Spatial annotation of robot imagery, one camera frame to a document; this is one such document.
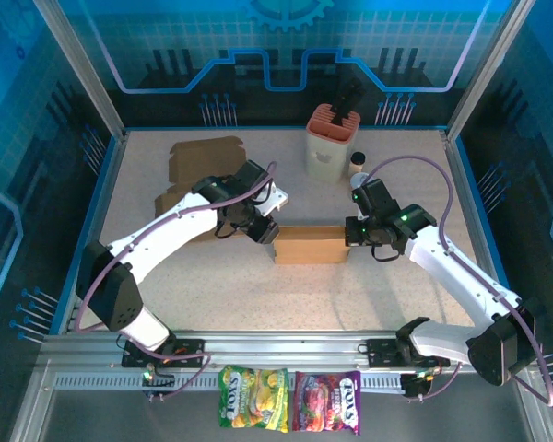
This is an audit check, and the brown cardboard mailer box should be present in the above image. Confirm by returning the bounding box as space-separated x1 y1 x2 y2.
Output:
273 224 351 266
154 136 248 243

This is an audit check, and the small black electronics box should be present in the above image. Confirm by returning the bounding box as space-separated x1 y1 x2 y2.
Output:
141 367 176 402
400 371 432 402

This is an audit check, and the small jar black lid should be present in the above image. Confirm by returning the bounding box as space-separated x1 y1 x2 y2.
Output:
348 151 368 179

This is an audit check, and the beige knife block orange top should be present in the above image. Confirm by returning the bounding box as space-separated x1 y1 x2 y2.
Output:
305 103 362 181

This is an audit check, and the purple Fox's candy bag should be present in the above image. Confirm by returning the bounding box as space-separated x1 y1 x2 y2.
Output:
290 370 362 436

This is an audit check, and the green Fox's candy bag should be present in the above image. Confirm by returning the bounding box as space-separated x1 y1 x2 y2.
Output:
218 365 290 434

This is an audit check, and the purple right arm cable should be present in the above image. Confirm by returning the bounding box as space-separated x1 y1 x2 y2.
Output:
361 155 553 409

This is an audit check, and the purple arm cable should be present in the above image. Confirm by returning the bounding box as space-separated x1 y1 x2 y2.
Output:
361 155 553 409
73 160 277 402

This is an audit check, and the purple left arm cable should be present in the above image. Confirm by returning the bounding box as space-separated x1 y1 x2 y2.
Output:
73 160 277 402

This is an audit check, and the aluminium mounting rail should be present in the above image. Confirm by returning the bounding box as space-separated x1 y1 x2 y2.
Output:
36 329 534 392

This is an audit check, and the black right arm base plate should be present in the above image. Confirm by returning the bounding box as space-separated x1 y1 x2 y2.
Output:
365 337 452 369

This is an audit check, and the black knife handle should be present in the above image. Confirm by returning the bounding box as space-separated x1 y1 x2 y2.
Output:
332 76 364 126

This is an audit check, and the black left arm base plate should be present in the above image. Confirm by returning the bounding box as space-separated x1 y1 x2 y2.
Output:
121 338 207 369

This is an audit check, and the aluminium frame post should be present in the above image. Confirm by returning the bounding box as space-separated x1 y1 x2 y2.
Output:
445 0 534 142
34 0 128 144

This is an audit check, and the slotted grey cable duct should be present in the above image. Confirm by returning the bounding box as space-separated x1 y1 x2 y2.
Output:
53 372 409 391

